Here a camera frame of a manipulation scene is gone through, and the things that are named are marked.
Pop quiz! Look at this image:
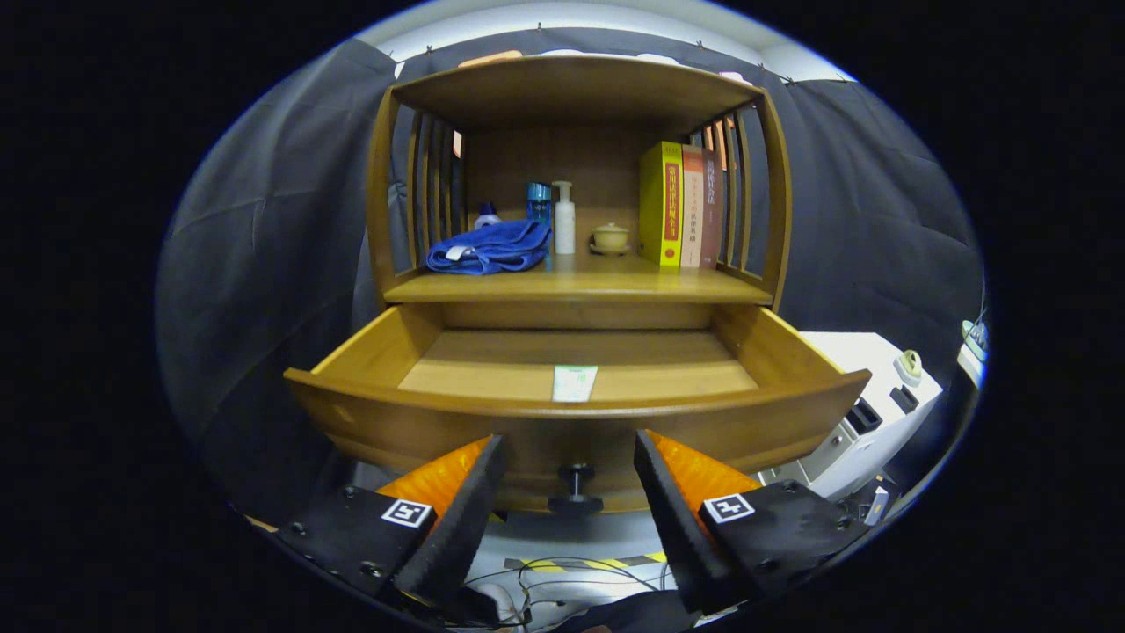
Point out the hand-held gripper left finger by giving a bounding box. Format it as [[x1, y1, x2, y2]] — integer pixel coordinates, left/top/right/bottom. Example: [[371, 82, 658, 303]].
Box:
[[274, 433, 509, 627]]

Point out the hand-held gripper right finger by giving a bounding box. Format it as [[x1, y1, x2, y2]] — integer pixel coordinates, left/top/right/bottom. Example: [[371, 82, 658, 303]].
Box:
[[633, 429, 880, 616]]

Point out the white and green tube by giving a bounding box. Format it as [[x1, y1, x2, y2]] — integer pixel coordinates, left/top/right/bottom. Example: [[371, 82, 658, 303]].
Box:
[[552, 365, 599, 404]]

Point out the wooden countertop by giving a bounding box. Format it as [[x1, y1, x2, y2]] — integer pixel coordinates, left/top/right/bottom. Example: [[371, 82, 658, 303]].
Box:
[[384, 251, 774, 306]]

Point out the wooden cabinet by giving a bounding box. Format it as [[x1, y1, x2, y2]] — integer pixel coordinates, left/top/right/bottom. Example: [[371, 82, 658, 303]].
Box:
[[367, 55, 792, 335]]

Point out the yellow and black floor tape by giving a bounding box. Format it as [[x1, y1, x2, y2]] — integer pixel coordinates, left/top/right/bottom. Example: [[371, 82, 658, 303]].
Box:
[[504, 552, 669, 572]]

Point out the white side table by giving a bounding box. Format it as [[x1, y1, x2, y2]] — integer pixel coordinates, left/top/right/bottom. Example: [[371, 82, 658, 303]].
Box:
[[760, 331, 944, 502]]

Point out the folded blue towel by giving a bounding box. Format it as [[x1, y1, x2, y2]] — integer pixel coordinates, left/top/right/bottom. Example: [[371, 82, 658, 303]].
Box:
[[426, 220, 553, 276]]

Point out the beige lidded teacup with saucer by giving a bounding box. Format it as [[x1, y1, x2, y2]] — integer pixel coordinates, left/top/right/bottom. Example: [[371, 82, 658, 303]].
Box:
[[590, 222, 631, 257]]

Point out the orange and cream book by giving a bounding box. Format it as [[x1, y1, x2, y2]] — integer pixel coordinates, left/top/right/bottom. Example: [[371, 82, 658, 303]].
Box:
[[681, 145, 705, 269]]

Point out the white pump bottle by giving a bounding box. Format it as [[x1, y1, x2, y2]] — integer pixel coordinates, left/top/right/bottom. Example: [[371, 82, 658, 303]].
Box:
[[552, 181, 577, 256]]

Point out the brown book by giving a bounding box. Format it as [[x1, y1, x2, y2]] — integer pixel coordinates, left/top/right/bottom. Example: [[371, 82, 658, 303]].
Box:
[[700, 149, 723, 269]]

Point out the thick yellow book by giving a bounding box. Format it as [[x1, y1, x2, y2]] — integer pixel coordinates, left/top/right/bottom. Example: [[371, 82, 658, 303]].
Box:
[[638, 142, 685, 268]]

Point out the thin black cable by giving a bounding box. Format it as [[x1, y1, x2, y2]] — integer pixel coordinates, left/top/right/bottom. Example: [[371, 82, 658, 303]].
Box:
[[466, 556, 678, 627]]

